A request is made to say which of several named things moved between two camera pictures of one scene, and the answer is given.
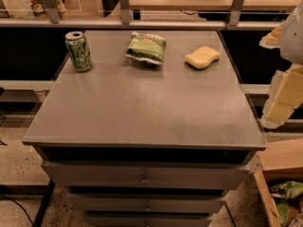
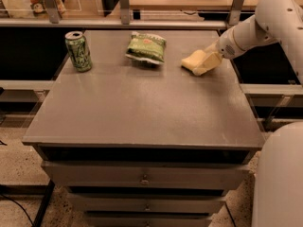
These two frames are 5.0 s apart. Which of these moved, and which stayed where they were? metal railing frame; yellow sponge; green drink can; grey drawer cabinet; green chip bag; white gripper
Moved: white gripper; yellow sponge
Stayed: metal railing frame; grey drawer cabinet; green chip bag; green drink can
